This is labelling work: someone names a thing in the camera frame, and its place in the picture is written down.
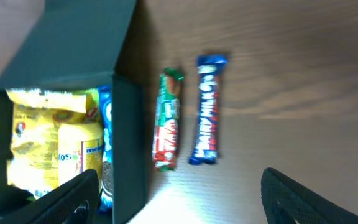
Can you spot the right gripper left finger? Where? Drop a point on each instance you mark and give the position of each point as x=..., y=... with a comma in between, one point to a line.
x=75, y=201

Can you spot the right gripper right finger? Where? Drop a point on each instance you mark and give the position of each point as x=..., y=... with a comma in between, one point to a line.
x=285, y=201

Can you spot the blue Oreo cookie pack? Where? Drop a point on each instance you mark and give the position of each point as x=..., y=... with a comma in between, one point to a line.
x=105, y=106

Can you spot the yellow Mentos bottle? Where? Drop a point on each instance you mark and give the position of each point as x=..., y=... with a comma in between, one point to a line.
x=80, y=147

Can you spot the yellow Hacks candy bag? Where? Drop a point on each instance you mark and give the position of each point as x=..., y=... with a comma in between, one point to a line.
x=37, y=116

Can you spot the purple Dairy Milk bar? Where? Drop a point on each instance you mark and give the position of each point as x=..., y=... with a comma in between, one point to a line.
x=205, y=149

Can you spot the red green KitKat bar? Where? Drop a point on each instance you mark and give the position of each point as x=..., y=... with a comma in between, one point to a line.
x=167, y=118

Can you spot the dark green box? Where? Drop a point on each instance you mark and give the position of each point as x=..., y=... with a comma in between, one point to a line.
x=74, y=46

